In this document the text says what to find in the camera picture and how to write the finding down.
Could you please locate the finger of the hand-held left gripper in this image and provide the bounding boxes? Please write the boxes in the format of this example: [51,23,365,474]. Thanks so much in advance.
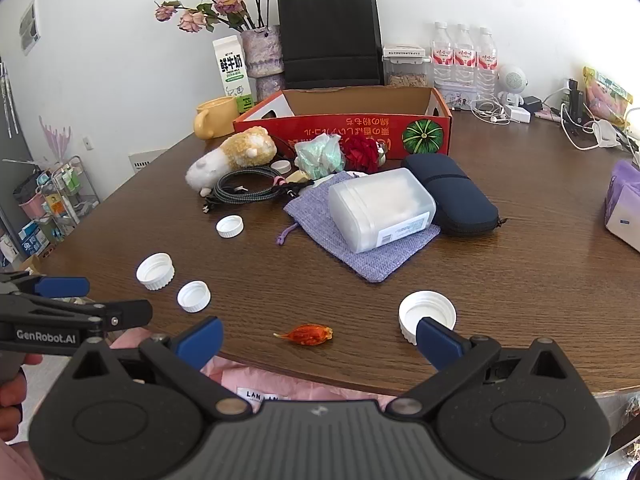
[95,299,154,333]
[20,275,92,298]

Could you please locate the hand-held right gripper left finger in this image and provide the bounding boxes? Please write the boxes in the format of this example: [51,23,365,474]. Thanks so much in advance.
[67,316,253,423]

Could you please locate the translucent plastic container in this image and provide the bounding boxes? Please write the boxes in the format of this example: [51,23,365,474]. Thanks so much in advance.
[327,167,437,254]

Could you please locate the white robot speaker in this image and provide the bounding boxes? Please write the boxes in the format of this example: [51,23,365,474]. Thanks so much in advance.
[495,63,530,106]

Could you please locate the black braided cable bundle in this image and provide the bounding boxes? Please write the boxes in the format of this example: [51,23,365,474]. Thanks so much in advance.
[200,169,306,215]

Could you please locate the navy zip case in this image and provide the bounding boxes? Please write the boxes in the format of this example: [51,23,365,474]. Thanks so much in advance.
[401,153,508,237]

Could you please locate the wall poster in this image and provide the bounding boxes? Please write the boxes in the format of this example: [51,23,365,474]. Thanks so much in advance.
[20,0,41,56]

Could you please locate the white wired earphones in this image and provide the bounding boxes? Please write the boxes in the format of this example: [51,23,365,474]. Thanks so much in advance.
[470,94,513,123]

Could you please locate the white green milk carton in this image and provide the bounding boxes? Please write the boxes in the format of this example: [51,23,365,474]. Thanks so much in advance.
[212,36,255,113]

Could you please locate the clear seed container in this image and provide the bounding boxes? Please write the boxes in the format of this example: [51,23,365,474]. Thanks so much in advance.
[382,45,432,88]

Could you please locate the white printed tin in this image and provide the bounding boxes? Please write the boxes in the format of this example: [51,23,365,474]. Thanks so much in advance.
[434,85,483,108]

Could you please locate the purple textured vase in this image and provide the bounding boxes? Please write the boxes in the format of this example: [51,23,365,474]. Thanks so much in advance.
[240,25,287,92]

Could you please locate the wire storage cart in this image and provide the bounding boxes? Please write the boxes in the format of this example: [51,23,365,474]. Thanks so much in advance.
[15,156,101,261]

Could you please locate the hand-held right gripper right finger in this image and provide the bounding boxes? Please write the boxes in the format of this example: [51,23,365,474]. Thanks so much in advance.
[385,316,568,423]

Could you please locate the white wall socket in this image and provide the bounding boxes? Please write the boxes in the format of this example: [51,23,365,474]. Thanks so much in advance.
[129,150,168,173]

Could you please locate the large white ribbed cap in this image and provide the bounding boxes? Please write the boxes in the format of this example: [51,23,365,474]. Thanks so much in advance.
[136,253,176,291]
[398,290,457,346]

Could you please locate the yellow mug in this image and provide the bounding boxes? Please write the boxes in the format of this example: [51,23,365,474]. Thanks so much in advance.
[193,96,241,139]

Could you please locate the yellow pink snack packet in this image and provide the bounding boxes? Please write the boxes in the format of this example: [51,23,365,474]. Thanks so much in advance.
[580,66,635,126]

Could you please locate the green iridescent plastic bag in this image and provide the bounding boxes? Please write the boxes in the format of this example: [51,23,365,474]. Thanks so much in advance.
[294,134,347,181]

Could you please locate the black stand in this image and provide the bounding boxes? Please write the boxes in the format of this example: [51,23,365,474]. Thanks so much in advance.
[567,79,588,128]

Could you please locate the purple wall decal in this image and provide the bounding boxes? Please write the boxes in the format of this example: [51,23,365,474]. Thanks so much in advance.
[40,115,73,162]

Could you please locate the yellow white plush sheep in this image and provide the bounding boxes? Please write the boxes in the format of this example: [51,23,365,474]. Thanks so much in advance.
[185,126,278,197]

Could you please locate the person's left hand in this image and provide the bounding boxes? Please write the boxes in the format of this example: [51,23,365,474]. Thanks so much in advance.
[0,354,45,443]

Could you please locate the red fabric rose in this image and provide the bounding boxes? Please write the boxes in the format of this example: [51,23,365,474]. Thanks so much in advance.
[341,134,388,173]

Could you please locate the purple burlap drawstring pouch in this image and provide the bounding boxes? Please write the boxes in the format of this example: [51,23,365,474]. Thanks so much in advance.
[276,170,442,283]

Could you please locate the grey cabinet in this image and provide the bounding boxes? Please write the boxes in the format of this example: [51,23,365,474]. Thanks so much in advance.
[0,57,33,266]

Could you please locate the black paper bag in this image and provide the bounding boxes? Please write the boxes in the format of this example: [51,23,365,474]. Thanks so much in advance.
[277,0,385,90]

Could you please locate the pink garment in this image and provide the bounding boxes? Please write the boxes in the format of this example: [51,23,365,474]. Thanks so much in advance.
[107,327,401,413]

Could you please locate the red cardboard box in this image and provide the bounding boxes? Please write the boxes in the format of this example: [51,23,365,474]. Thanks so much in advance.
[232,86,453,158]

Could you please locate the purple tissue pack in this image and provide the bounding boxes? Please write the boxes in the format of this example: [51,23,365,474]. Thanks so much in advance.
[603,160,640,253]

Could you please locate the white power plug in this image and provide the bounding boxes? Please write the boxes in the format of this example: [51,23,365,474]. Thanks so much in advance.
[594,120,623,149]

